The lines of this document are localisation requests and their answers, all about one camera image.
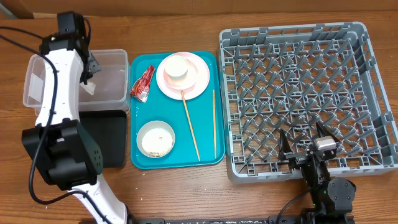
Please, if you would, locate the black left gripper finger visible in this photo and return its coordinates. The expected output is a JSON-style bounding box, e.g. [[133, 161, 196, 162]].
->
[[80, 55, 91, 85], [88, 51, 101, 75]]

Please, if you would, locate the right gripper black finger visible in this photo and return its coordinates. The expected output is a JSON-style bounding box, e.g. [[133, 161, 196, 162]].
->
[[316, 121, 339, 143], [278, 129, 293, 161]]

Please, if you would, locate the white napkin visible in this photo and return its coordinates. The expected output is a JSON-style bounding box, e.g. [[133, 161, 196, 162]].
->
[[80, 82, 96, 95]]

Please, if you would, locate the red snack wrapper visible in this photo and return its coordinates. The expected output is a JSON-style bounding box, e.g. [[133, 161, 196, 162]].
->
[[130, 65, 155, 103]]

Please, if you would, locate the wooden chopstick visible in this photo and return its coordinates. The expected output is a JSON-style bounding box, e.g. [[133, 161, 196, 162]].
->
[[180, 91, 201, 161], [212, 90, 217, 159]]

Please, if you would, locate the grey bowl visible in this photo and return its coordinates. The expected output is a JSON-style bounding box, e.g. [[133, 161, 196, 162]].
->
[[136, 121, 175, 158]]

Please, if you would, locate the white rice pile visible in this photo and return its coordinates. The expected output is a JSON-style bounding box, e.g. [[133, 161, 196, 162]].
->
[[142, 128, 174, 157]]

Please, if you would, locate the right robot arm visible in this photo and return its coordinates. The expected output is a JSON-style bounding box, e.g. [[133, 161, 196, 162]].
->
[[275, 121, 356, 223]]

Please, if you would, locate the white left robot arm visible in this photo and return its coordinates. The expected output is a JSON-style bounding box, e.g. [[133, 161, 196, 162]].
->
[[22, 11, 137, 223]]

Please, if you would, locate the clear plastic bin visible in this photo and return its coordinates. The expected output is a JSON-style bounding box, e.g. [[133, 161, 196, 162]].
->
[[22, 49, 130, 114]]

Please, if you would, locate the black plastic tray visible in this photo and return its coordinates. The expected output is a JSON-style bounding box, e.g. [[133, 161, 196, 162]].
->
[[79, 110, 127, 168]]

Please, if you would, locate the grey dish rack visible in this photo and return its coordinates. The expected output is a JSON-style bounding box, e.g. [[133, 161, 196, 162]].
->
[[218, 22, 397, 184]]

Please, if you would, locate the cream cup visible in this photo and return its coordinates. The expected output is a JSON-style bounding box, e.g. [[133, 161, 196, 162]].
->
[[165, 55, 188, 78]]

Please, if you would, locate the teal serving tray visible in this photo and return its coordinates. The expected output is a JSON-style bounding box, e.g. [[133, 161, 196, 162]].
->
[[130, 51, 226, 169]]

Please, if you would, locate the white plate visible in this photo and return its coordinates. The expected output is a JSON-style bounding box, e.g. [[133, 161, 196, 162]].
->
[[156, 52, 210, 100]]

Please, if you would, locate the pink bowl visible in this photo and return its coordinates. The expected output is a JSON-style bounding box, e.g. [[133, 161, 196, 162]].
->
[[164, 59, 198, 90]]

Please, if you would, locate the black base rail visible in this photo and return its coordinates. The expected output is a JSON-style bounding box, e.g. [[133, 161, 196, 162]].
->
[[79, 215, 355, 224]]

